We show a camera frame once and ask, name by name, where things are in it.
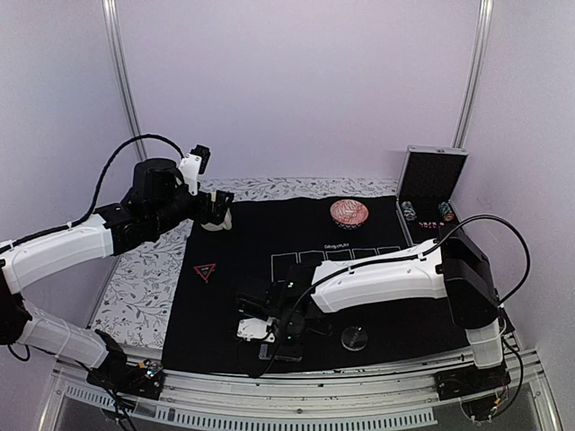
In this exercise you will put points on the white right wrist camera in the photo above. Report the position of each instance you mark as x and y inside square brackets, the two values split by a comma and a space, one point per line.
[256, 329]

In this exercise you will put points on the aluminium poker chip case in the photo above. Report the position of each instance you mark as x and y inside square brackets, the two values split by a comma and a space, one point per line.
[429, 176]

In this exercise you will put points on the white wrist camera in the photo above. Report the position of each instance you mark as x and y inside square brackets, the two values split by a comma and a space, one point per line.
[256, 329]
[192, 165]

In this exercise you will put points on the left aluminium frame post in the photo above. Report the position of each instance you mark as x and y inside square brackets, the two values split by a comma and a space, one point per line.
[112, 27]

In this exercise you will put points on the right aluminium frame post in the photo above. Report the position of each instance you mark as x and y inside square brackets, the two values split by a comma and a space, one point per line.
[480, 46]

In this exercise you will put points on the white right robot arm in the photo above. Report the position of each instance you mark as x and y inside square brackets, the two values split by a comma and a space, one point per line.
[450, 267]

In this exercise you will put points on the poker chips in case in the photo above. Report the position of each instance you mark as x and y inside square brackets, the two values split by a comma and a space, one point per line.
[408, 211]

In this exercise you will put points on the black poker mat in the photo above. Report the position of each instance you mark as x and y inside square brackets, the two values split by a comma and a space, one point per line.
[266, 238]

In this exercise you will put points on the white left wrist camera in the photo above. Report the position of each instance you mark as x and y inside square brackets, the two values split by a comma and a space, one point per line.
[192, 165]

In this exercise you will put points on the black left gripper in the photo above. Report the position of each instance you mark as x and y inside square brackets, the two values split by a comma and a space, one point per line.
[204, 215]

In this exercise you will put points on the red patterned bowl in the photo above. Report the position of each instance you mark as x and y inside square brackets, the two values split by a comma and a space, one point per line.
[349, 214]

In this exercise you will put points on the aluminium frame post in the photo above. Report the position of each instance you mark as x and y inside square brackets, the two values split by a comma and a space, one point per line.
[112, 27]
[480, 46]

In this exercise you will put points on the aluminium front rail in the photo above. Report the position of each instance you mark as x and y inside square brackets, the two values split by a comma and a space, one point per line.
[395, 396]

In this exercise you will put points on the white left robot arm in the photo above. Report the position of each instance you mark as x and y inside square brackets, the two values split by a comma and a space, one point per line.
[100, 233]

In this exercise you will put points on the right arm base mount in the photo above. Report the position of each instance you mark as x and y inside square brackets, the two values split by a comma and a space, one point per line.
[489, 388]

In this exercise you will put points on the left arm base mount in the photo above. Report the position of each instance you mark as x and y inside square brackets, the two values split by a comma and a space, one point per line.
[144, 379]

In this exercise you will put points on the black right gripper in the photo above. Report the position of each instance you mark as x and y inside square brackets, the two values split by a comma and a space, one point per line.
[294, 352]

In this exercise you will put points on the black round dealer button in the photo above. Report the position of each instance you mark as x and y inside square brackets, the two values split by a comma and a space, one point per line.
[354, 338]

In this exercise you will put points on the triangular all in token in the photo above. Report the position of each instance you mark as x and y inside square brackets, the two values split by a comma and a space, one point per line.
[205, 271]

